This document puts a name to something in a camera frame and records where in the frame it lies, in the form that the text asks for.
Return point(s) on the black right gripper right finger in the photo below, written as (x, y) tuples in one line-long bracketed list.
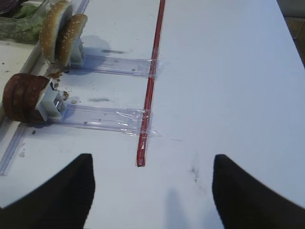
[(243, 202)]

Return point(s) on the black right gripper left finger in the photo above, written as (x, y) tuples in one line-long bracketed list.
[(62, 202)]

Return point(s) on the sesame bun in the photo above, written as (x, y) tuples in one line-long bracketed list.
[(71, 32), (56, 18)]

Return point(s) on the sliced meat patties stack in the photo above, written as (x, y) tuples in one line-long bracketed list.
[(20, 96)]

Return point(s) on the green lettuce in box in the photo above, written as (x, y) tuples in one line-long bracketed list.
[(24, 25)]

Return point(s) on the clear plastic lettuce box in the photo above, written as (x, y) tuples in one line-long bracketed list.
[(46, 3)]

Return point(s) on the red strip on table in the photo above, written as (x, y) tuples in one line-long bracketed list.
[(144, 130)]

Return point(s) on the clear long guide right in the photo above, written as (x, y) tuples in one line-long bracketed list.
[(12, 132)]

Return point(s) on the metal baking tray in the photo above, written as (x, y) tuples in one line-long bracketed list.
[(16, 58)]

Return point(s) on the white pusher block upper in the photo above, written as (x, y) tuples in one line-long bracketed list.
[(77, 54)]

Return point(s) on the purple cabbage in box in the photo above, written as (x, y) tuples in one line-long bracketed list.
[(7, 7)]

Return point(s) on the clear rail lower right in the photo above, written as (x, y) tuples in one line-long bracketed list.
[(126, 121)]

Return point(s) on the clear rail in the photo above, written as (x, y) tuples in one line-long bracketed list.
[(112, 65), (126, 121)]

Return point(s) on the clear rail upper right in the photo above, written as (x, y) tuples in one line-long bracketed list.
[(112, 65)]

